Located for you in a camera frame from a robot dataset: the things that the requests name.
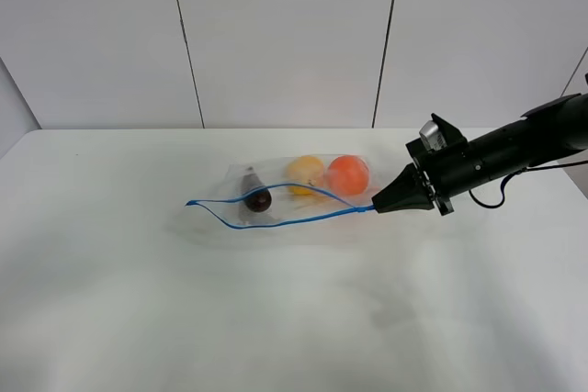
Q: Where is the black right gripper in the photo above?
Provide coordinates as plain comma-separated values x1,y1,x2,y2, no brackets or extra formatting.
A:
372,113,468,216

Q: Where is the clear zip bag blue zipper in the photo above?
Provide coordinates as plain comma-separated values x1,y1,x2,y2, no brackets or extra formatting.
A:
174,153,384,246

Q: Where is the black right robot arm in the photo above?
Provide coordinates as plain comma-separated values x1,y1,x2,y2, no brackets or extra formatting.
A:
372,94,587,216

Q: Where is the orange fruit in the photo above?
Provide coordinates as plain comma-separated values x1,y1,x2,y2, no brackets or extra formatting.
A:
325,155,370,196

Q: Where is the yellow pear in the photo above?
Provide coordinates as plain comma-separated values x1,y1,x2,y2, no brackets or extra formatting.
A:
285,155,325,196

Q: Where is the purple eggplant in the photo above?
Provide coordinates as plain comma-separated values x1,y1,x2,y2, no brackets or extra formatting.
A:
241,167,272,213

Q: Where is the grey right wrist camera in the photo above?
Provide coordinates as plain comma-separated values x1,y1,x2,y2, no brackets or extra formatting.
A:
419,120,447,151

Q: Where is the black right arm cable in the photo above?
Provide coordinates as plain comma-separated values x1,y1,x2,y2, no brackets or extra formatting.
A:
469,159,588,208

